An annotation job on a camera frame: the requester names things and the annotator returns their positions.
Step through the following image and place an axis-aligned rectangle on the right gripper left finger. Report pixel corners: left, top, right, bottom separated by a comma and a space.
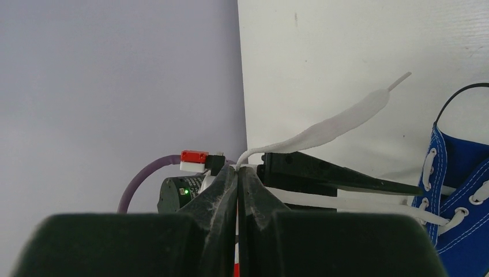
12, 166, 238, 276

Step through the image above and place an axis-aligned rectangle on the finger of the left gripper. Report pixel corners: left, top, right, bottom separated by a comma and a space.
258, 152, 422, 196

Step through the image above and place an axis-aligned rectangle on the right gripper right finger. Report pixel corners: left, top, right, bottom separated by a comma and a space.
237, 167, 446, 276

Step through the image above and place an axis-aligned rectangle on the blue sneaker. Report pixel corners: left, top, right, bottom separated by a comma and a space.
412, 126, 488, 276

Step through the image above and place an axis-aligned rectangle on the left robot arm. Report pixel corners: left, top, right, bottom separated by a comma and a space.
157, 151, 422, 213

